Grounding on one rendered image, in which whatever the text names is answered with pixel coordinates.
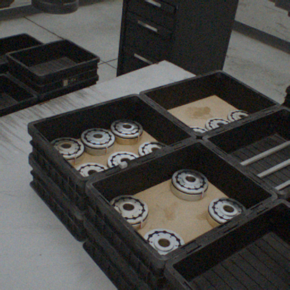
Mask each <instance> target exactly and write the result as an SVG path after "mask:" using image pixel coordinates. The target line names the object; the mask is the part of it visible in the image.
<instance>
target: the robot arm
mask: <svg viewBox="0 0 290 290"><path fill-rule="evenodd" d="M14 1H15V0H0V9H2V8H8V7H10V6H11V4H12V3H13V2H14ZM268 1H271V2H273V3H275V6H274V7H277V8H280V9H282V10H286V11H288V16H289V17H290V0H268ZM78 3H79V0H31V6H32V7H33V8H34V9H35V10H37V11H39V12H44V13H47V14H70V13H73V12H76V11H77V10H78Z"/></svg>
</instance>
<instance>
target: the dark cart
mask: <svg viewBox="0 0 290 290"><path fill-rule="evenodd" d="M238 3H239V0H123V7H122V19H121V32H120V45H119V46H118V48H119V52H118V57H117V70H116V77H119V76H120V75H123V74H127V73H130V72H132V71H135V70H139V69H142V68H144V67H147V66H150V65H153V64H156V63H159V62H162V61H168V62H170V63H172V64H174V65H176V66H178V67H180V68H182V69H184V70H186V71H188V72H190V73H192V74H194V75H200V74H204V73H209V72H212V71H215V70H221V71H222V70H223V66H224V64H225V58H226V55H227V50H228V45H229V41H230V38H231V33H232V28H233V23H234V19H235V15H236V12H237V8H238Z"/></svg>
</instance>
